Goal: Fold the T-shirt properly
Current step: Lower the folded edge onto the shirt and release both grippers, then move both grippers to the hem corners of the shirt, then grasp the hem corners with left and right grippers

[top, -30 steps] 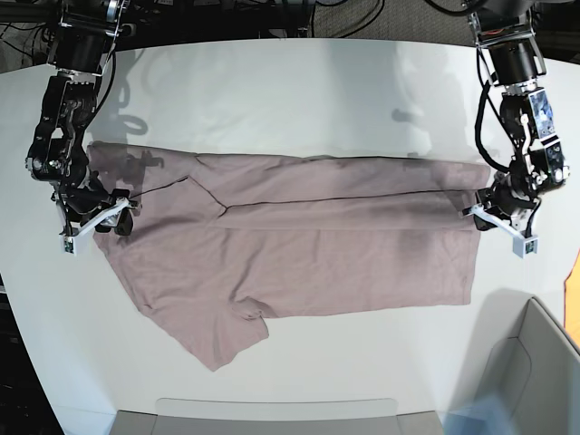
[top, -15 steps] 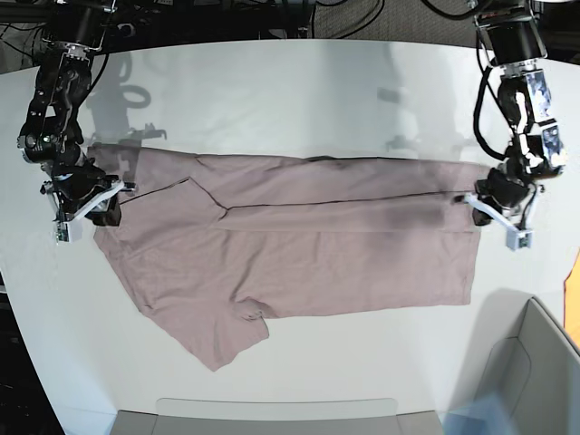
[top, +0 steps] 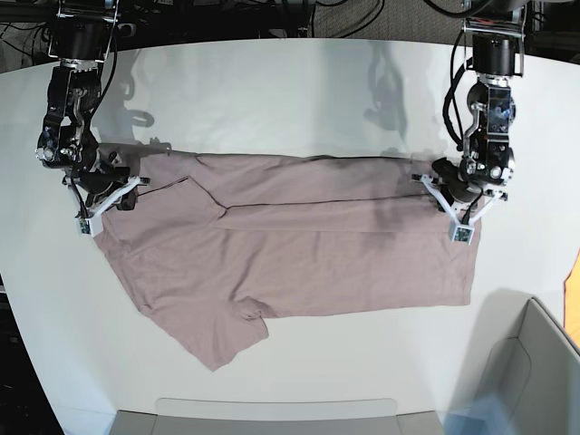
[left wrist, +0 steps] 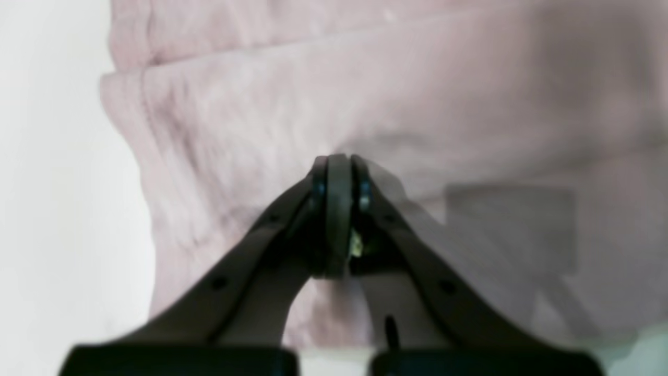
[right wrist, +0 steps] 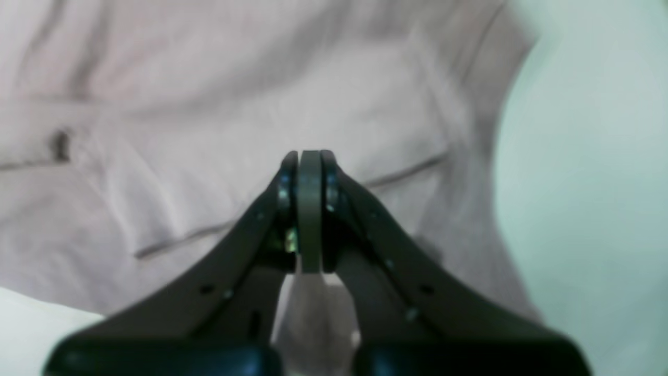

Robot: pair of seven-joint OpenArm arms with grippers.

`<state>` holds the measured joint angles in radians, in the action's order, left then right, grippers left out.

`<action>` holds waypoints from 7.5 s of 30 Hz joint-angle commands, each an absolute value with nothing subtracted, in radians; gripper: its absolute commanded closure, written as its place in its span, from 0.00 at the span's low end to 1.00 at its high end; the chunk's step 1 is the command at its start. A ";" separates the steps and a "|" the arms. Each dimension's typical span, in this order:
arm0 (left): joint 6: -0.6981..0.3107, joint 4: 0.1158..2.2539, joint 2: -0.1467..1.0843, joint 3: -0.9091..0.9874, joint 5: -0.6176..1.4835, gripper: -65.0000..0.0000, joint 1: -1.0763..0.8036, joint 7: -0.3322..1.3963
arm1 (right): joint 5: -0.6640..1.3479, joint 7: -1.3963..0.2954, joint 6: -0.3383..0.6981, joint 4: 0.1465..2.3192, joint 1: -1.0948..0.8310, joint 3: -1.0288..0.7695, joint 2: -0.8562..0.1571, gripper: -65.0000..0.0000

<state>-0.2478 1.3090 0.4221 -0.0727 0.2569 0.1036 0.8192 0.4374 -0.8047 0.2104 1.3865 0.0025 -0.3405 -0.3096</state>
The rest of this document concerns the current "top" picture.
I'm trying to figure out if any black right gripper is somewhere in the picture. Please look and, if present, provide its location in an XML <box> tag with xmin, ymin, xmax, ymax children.
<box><xmin>63</xmin><ymin>151</ymin><xmax>138</xmax><ymax>211</ymax></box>

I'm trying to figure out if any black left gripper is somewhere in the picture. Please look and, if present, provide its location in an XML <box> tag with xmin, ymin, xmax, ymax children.
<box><xmin>431</xmin><ymin>158</ymin><xmax>483</xmax><ymax>204</ymax></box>

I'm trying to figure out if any pink T-shirt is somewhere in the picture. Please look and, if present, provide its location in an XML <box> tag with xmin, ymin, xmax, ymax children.
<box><xmin>96</xmin><ymin>145</ymin><xmax>479</xmax><ymax>371</ymax></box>

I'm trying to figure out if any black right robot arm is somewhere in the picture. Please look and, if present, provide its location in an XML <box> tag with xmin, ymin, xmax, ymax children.
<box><xmin>36</xmin><ymin>1</ymin><xmax>136</xmax><ymax>218</ymax></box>

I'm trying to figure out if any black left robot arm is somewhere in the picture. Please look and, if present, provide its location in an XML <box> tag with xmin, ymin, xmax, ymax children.
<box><xmin>426</xmin><ymin>1</ymin><xmax>527</xmax><ymax>206</ymax></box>

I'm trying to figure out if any orange cloth at edge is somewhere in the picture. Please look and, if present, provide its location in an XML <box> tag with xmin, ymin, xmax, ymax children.
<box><xmin>564</xmin><ymin>256</ymin><xmax>580</xmax><ymax>344</ymax></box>

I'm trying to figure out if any grey box right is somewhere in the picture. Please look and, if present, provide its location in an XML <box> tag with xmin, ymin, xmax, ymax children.
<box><xmin>474</xmin><ymin>298</ymin><xmax>579</xmax><ymax>434</ymax></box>

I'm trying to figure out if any grey tray bottom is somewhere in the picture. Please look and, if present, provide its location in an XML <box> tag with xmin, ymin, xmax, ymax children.
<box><xmin>110</xmin><ymin>398</ymin><xmax>443</xmax><ymax>434</ymax></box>

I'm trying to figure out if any blue cloth in box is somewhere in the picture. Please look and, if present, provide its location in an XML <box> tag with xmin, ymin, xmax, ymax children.
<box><xmin>442</xmin><ymin>393</ymin><xmax>517</xmax><ymax>435</ymax></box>

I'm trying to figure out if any white camera bracket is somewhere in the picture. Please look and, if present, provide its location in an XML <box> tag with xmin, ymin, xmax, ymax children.
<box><xmin>411</xmin><ymin>174</ymin><xmax>508</xmax><ymax>245</ymax></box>
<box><xmin>68</xmin><ymin>176</ymin><xmax>150</xmax><ymax>237</ymax></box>

